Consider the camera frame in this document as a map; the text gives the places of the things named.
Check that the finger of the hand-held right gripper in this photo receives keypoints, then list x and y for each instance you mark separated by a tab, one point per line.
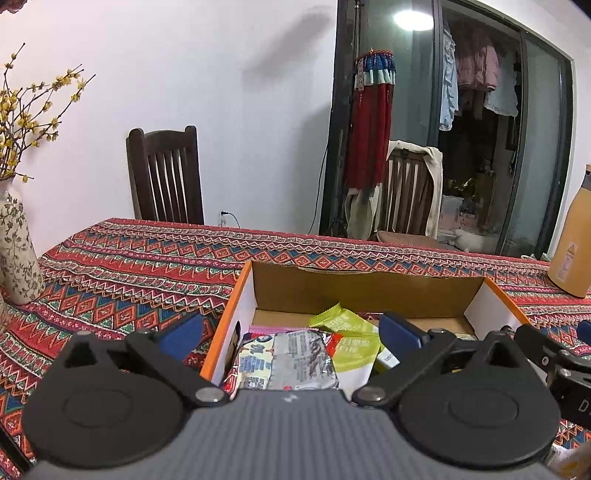
584	332
540	346

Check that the wall socket with plug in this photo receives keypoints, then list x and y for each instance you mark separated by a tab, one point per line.
223	217

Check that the blue white snack packet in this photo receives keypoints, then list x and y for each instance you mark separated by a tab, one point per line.
256	362

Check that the red patterned tablecloth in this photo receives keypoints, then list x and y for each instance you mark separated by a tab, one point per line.
138	277

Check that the chair with draped cloth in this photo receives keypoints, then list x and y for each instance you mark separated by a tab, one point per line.
434	184

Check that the yellow-green white snack packet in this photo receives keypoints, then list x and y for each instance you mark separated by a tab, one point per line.
355	355

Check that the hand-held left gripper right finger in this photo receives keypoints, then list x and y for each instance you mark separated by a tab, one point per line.
401	337

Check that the floral print vase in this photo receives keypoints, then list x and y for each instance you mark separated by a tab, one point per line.
16	249

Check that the white plastic bin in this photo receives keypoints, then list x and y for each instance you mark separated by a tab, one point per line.
450	210

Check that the pink hanging garments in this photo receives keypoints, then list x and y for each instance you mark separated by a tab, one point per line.
475	64

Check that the yellow flower branches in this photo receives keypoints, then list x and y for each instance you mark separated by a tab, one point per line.
32	115

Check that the orange red cardboard box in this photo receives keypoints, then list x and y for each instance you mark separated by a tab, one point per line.
369	290

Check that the bright green snack packet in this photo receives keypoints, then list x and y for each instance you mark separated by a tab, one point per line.
341	318

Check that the sliding glass door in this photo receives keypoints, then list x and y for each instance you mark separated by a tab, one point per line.
415	92

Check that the red hanging tassel decoration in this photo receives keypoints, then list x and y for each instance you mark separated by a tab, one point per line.
367	138

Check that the dark wooden chair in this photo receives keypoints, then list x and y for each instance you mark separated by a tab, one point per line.
161	184

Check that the brown wooden slatted chair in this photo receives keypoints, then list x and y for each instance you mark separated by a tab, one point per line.
406	184

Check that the silver black-print snack packet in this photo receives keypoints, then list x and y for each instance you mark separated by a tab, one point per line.
304	360

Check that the red white snack packet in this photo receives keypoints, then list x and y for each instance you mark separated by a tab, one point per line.
232	378

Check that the yellow thermos jug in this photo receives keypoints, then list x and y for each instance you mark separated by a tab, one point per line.
572	240

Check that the white lace hanging garment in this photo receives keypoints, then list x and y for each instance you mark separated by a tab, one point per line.
501	99

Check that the light blue hanging shirt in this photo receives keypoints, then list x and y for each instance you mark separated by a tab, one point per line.
448	92

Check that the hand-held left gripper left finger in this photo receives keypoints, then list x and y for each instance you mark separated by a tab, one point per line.
182	339

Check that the pink snack packet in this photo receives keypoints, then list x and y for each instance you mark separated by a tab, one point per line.
281	328

